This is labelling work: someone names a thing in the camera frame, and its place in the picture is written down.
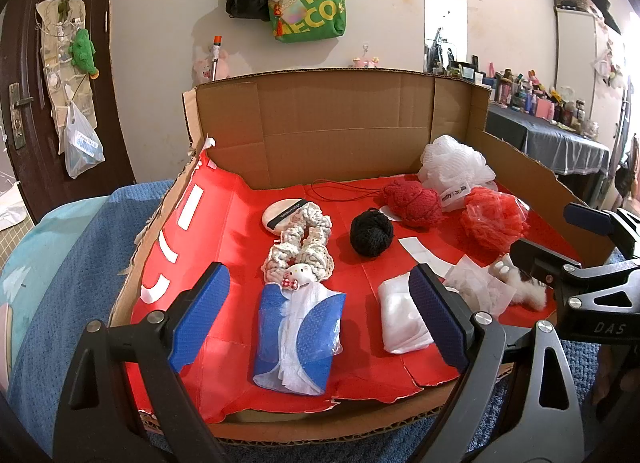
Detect beige crochet scrunchie with charm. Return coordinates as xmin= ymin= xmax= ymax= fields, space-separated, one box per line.
xmin=262 ymin=202 xmax=335 ymax=291

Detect pink pig plush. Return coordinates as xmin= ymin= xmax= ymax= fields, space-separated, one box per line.
xmin=192 ymin=49 xmax=232 ymax=84

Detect clear crinkled plastic bag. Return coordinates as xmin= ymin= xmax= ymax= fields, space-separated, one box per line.
xmin=445 ymin=255 xmax=516 ymax=316

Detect red knitted pouch with cord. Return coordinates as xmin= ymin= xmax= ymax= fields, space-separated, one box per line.
xmin=310 ymin=178 xmax=448 ymax=229

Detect red tassel charm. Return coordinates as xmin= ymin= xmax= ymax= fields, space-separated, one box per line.
xmin=271 ymin=0 xmax=296 ymax=39

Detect person's right hand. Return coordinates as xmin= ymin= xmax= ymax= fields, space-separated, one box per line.
xmin=592 ymin=343 xmax=640 ymax=409

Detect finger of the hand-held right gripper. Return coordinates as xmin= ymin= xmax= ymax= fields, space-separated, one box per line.
xmin=509 ymin=238 xmax=640 ymax=309
xmin=563 ymin=202 xmax=640 ymax=256

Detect black yarn scrunchie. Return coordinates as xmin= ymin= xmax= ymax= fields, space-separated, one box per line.
xmin=349 ymin=208 xmax=395 ymax=259

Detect blue fluffy blanket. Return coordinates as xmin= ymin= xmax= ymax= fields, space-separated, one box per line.
xmin=7 ymin=180 xmax=640 ymax=463

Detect white crumpled paper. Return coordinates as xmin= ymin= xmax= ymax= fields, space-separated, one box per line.
xmin=0 ymin=178 xmax=23 ymax=231

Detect beige hanging pocket organizer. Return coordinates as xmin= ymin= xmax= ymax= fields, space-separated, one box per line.
xmin=36 ymin=0 xmax=98 ymax=154

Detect red paper liner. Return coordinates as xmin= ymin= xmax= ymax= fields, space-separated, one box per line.
xmin=122 ymin=150 xmax=583 ymax=424

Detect wall mirror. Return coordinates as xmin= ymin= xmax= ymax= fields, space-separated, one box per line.
xmin=422 ymin=0 xmax=468 ymax=76

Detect hanging white plush toys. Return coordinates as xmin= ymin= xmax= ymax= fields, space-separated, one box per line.
xmin=592 ymin=38 xmax=628 ymax=89

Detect blue and white plastic bag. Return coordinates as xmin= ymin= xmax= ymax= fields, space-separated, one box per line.
xmin=252 ymin=283 xmax=347 ymax=396

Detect brown cardboard box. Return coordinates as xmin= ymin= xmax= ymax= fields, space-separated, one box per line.
xmin=107 ymin=68 xmax=618 ymax=446

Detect orange-red mesh bath pouf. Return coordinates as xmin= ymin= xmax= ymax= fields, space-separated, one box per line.
xmin=460 ymin=186 xmax=531 ymax=251

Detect green plush dinosaur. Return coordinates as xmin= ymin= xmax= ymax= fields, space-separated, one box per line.
xmin=68 ymin=28 xmax=101 ymax=80

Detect metal door handle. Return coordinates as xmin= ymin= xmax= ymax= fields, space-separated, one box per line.
xmin=9 ymin=83 xmax=35 ymax=150

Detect dark wooden door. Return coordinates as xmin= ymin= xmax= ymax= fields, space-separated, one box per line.
xmin=0 ymin=0 xmax=136 ymax=224

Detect white wardrobe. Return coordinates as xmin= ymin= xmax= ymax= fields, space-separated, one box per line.
xmin=555 ymin=8 xmax=626 ymax=179

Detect white mesh bath pouf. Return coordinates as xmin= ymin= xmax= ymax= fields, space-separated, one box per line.
xmin=417 ymin=136 xmax=497 ymax=206

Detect hanging clear plastic bag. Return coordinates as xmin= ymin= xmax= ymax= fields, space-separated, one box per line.
xmin=64 ymin=100 xmax=106 ymax=180

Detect round beige powder puff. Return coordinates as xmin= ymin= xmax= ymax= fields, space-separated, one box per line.
xmin=262 ymin=198 xmax=310 ymax=234

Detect desk with grey cloth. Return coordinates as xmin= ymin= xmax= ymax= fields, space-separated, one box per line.
xmin=486 ymin=104 xmax=612 ymax=206

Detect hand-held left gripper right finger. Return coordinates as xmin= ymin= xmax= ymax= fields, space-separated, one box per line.
xmin=408 ymin=263 xmax=586 ymax=463

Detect small white plush cat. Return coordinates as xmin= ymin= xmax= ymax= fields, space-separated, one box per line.
xmin=490 ymin=253 xmax=548 ymax=311

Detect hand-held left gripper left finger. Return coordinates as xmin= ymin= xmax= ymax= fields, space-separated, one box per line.
xmin=52 ymin=262 xmax=232 ymax=463

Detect light blue printed bedsheet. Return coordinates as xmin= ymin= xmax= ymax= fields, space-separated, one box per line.
xmin=0 ymin=196 xmax=111 ymax=394

